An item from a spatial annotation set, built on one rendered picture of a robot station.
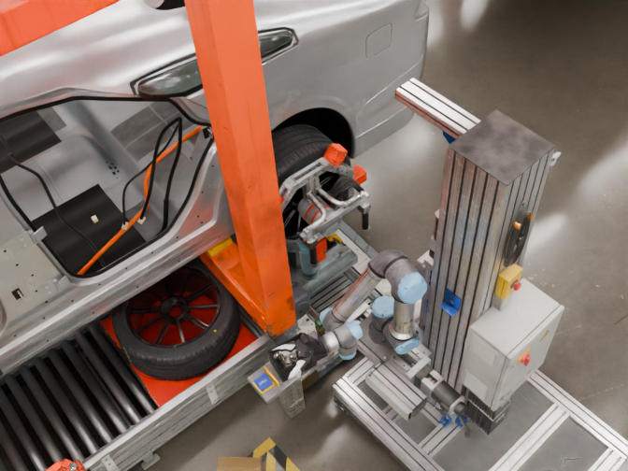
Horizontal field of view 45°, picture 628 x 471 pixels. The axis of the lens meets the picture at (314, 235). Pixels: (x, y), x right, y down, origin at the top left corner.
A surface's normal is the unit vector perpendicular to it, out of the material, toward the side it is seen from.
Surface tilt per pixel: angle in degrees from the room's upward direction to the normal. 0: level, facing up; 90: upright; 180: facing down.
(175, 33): 32
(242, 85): 90
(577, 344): 0
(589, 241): 0
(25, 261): 88
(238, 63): 90
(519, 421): 0
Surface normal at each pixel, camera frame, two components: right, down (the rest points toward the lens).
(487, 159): -0.05, -0.61
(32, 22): 0.62, 0.60
